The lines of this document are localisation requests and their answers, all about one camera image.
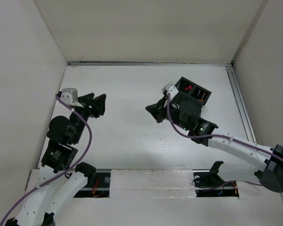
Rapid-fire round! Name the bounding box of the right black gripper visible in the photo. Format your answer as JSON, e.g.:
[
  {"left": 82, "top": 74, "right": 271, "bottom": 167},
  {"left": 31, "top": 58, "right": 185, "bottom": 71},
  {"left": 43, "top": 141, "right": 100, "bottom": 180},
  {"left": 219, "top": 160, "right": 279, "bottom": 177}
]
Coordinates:
[{"left": 146, "top": 96, "right": 190, "bottom": 131}]

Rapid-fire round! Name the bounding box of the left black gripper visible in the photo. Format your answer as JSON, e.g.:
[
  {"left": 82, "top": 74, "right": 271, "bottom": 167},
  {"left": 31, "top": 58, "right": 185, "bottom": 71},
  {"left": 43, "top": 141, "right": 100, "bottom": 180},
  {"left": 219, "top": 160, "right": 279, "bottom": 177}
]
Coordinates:
[{"left": 71, "top": 92, "right": 106, "bottom": 143}]

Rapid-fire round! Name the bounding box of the aluminium rail right side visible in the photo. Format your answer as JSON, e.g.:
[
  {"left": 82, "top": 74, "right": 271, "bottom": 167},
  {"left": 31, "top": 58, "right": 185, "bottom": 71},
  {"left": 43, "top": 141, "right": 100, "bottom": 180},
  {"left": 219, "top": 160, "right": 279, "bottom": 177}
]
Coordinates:
[{"left": 226, "top": 65, "right": 265, "bottom": 168}]

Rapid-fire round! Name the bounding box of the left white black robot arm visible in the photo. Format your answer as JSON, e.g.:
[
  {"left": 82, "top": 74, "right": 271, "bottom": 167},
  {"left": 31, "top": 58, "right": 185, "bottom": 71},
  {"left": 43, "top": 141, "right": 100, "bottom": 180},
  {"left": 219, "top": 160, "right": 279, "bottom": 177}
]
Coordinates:
[{"left": 0, "top": 88, "right": 107, "bottom": 226}]

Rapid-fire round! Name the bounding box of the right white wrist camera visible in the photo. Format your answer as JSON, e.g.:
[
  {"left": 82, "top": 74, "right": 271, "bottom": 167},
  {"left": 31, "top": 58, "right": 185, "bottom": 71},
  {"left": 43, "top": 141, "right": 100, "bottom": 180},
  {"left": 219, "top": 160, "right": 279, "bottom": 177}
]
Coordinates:
[{"left": 162, "top": 83, "right": 179, "bottom": 99}]

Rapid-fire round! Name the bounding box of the white foam block front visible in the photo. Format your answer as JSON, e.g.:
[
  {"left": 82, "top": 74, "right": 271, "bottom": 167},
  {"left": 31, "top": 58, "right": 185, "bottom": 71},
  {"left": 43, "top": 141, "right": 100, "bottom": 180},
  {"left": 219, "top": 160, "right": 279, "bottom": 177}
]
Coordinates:
[{"left": 109, "top": 169, "right": 196, "bottom": 199}]

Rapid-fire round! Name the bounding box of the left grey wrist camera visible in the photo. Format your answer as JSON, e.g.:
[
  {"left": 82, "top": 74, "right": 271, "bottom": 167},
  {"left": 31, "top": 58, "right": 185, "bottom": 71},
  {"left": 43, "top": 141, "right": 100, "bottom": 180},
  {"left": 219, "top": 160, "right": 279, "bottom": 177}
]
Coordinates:
[{"left": 60, "top": 88, "right": 78, "bottom": 106}]

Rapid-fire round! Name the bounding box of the black two-slot organizer box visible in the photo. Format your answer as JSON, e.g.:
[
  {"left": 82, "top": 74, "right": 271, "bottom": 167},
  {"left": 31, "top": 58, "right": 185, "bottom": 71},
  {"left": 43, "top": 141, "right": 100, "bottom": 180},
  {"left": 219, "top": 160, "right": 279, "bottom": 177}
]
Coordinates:
[{"left": 173, "top": 77, "right": 212, "bottom": 108}]

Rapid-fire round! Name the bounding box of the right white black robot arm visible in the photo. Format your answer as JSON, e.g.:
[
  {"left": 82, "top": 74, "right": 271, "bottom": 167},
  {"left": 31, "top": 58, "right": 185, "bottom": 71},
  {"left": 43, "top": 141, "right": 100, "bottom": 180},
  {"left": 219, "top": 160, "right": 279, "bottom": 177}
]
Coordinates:
[{"left": 146, "top": 97, "right": 283, "bottom": 193}]

